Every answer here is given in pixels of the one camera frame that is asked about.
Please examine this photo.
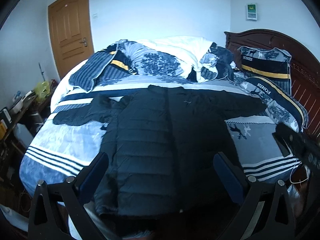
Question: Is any black puffer jacket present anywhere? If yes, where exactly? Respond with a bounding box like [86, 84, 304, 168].
[53, 86, 266, 216]

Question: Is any lying blue homes pillow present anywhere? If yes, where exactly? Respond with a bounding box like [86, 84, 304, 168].
[240, 76, 309, 132]

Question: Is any blue striped bed sheet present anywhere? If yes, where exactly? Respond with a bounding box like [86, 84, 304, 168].
[19, 75, 309, 196]

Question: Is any dark wooden headboard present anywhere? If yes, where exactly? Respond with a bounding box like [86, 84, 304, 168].
[225, 29, 319, 140]

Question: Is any upright blue homes pillow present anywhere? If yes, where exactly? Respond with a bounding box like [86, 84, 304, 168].
[238, 46, 292, 95]

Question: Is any cluttered side table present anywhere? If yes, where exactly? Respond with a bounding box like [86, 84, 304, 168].
[1, 79, 57, 169]

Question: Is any white bowl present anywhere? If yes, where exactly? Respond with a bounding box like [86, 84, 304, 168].
[9, 97, 23, 115]

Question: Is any yellow green plastic bag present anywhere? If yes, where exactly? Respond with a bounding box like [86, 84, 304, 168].
[34, 81, 50, 101]

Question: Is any crumpled blue white duvet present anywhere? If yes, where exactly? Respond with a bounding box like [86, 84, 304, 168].
[104, 36, 235, 83]

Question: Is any blue striped pillow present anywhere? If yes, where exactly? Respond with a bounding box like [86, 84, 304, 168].
[69, 51, 131, 92]

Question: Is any brown wooden door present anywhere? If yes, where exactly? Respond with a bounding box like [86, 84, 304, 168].
[48, 0, 94, 78]

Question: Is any white charging cable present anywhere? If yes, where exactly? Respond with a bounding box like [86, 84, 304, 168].
[289, 160, 311, 185]

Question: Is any metal door handle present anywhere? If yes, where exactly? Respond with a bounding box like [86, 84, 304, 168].
[79, 37, 87, 47]

